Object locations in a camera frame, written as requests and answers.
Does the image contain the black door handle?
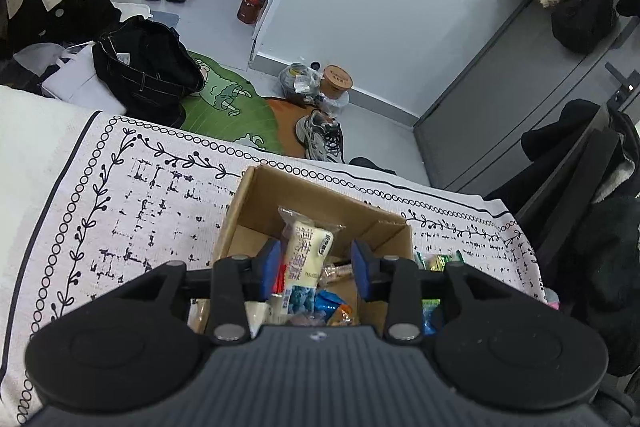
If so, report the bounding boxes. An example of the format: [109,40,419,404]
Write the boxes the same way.
[604,62,640,108]

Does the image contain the wooden-lid jar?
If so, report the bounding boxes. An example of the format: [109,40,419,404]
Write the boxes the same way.
[320,64,354,96]

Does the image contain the white printed tablecloth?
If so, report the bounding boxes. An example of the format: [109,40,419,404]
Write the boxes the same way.
[0,109,546,427]

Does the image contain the black fleece-lined jacket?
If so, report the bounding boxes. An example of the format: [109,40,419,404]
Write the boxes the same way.
[520,99,640,208]

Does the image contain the green striped snack packet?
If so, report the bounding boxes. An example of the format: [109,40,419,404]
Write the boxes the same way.
[415,252,466,273]

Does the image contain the grey floor mat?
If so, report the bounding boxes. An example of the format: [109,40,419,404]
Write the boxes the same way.
[150,9,181,30]

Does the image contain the clear biscuit packet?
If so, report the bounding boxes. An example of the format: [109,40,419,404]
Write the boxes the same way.
[320,259,358,288]

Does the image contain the black shoe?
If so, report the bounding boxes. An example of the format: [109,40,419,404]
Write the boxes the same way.
[348,157,396,175]

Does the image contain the clear plastic bag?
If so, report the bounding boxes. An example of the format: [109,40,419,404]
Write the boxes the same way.
[278,62,323,102]

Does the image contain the pile of black clothes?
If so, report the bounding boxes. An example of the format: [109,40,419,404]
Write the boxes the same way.
[0,0,121,58]

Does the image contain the brown cardboard box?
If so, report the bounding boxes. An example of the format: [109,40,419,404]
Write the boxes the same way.
[192,165,415,333]

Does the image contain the brown round floor mat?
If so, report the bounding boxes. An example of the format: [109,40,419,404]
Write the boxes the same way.
[262,97,346,160]

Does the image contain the green leaf floor mat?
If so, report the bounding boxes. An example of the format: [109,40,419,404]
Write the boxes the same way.
[177,51,286,155]

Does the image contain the small white snack packet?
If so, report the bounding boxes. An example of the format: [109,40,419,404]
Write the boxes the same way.
[245,302,273,338]

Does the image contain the white cake packet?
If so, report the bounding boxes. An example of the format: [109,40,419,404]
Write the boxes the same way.
[277,206,347,323]

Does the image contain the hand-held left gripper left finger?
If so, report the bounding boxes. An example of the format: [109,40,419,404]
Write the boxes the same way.
[107,239,283,344]

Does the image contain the clear plastic container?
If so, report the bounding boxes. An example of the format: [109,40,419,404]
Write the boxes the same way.
[315,89,351,118]

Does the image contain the white bedding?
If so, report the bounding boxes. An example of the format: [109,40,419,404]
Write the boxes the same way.
[0,84,101,383]

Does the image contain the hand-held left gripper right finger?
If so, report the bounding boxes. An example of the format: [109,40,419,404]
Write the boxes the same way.
[350,239,523,343]

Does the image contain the grey sneakers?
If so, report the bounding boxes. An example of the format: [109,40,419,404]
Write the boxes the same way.
[295,109,346,164]

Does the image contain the white tote bag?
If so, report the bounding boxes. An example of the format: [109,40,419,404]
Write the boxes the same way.
[40,44,126,112]

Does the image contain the white floor cloth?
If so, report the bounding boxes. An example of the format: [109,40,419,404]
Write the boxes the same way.
[112,2,153,20]

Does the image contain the black bag on floor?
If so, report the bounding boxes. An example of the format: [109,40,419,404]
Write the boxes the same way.
[92,16,206,128]

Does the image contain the blue snack packet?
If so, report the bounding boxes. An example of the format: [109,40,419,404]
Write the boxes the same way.
[315,289,353,323]

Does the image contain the grey door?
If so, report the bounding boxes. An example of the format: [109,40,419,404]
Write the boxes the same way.
[414,0,640,198]

